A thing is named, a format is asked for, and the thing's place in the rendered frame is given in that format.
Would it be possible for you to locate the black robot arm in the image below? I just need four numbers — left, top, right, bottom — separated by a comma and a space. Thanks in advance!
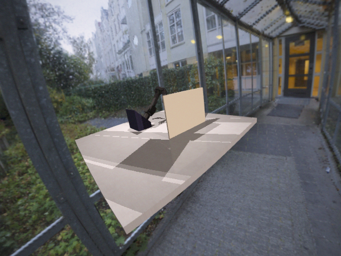
143, 87, 167, 120

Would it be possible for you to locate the beige wall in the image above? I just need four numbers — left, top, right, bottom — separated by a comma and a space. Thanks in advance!
162, 87, 205, 139

